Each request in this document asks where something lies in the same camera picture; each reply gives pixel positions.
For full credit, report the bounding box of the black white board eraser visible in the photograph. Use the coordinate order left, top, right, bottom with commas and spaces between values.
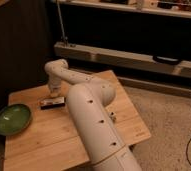
40, 97, 65, 110

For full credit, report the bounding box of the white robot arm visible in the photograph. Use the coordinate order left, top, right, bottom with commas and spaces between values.
44, 59, 142, 171

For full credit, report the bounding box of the wooden shelf beam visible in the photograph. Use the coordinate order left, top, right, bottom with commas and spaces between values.
54, 42, 191, 78

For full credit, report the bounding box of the metal pole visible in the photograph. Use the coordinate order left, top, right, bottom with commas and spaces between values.
56, 0, 68, 46

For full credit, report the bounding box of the green bowl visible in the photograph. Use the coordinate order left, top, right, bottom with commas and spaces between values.
0, 104, 32, 136

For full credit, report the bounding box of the small white bottle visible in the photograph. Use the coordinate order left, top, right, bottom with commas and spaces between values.
109, 112, 117, 123

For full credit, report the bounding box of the upper wooden shelf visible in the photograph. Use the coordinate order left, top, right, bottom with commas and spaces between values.
50, 0, 191, 19

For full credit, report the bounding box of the black handle on beam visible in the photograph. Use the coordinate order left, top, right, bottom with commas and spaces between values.
152, 56, 182, 65

